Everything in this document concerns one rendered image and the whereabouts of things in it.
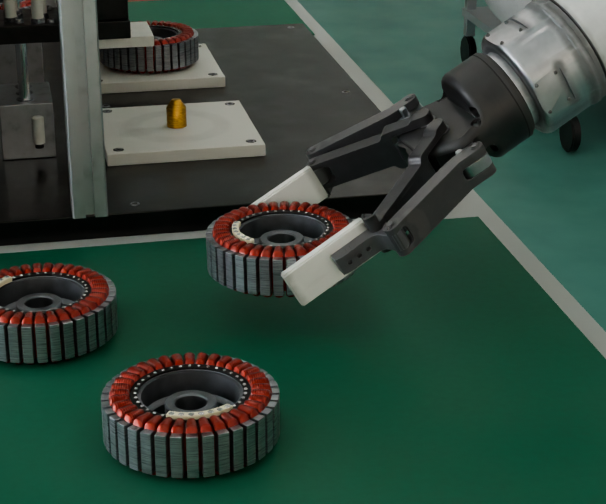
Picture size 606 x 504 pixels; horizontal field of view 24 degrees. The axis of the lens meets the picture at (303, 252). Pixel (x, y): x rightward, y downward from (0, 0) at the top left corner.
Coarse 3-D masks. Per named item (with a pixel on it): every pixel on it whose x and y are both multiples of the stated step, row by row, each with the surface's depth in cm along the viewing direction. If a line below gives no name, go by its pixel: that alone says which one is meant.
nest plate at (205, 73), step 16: (192, 64) 164; (208, 64) 164; (112, 80) 158; (128, 80) 158; (144, 80) 158; (160, 80) 159; (176, 80) 159; (192, 80) 159; (208, 80) 160; (224, 80) 160
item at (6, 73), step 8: (0, 48) 157; (8, 48) 158; (32, 48) 158; (40, 48) 158; (0, 56) 158; (8, 56) 158; (32, 56) 158; (40, 56) 159; (0, 64) 158; (8, 64) 158; (16, 64) 158; (32, 64) 159; (40, 64) 159; (0, 72) 158; (8, 72) 158; (16, 72) 159; (32, 72) 159; (40, 72) 159; (0, 80) 159; (8, 80) 159; (16, 80) 159; (32, 80) 159; (40, 80) 160
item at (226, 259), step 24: (240, 216) 110; (264, 216) 111; (288, 216) 111; (312, 216) 110; (336, 216) 109; (216, 240) 106; (240, 240) 106; (264, 240) 108; (288, 240) 109; (312, 240) 105; (216, 264) 106; (240, 264) 104; (264, 264) 103; (288, 264) 103; (240, 288) 104; (264, 288) 104; (288, 288) 103
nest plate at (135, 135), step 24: (120, 120) 145; (144, 120) 145; (192, 120) 145; (216, 120) 145; (240, 120) 145; (120, 144) 138; (144, 144) 138; (168, 144) 138; (192, 144) 138; (216, 144) 138; (240, 144) 138; (264, 144) 138
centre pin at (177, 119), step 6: (174, 102) 142; (180, 102) 142; (168, 108) 142; (174, 108) 142; (180, 108) 142; (168, 114) 142; (174, 114) 142; (180, 114) 142; (168, 120) 142; (174, 120) 142; (180, 120) 142; (186, 120) 143; (168, 126) 143; (174, 126) 142; (180, 126) 142
